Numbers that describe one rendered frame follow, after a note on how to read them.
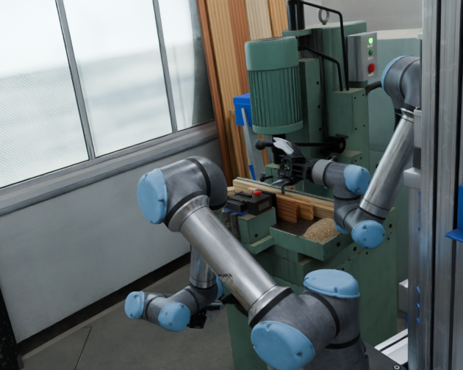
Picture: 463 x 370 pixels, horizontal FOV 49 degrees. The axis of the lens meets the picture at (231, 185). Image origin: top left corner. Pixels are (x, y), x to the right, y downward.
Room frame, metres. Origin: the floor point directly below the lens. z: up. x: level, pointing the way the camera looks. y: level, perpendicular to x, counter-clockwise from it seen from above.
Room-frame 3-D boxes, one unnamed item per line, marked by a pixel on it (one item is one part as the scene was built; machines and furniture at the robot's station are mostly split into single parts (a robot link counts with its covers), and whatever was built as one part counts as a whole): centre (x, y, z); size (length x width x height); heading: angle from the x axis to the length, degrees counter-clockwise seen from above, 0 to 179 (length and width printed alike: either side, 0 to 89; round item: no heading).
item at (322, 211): (1.69, -0.25, 0.92); 0.55 x 0.02 x 0.04; 40
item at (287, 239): (1.68, -0.11, 0.87); 0.61 x 0.30 x 0.06; 40
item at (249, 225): (1.63, -0.04, 0.92); 0.15 x 0.13 x 0.09; 40
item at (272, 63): (1.76, -0.19, 1.35); 0.18 x 0.18 x 0.31
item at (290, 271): (1.84, -0.28, 0.76); 0.57 x 0.45 x 0.09; 130
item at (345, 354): (0.97, -0.19, 0.87); 0.15 x 0.15 x 0.10
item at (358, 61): (1.86, -0.52, 1.40); 0.10 x 0.06 x 0.16; 130
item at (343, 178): (1.32, -0.32, 1.14); 0.11 x 0.08 x 0.09; 40
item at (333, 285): (0.96, -0.19, 0.98); 0.13 x 0.12 x 0.14; 134
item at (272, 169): (1.77, -0.20, 1.03); 0.14 x 0.07 x 0.09; 130
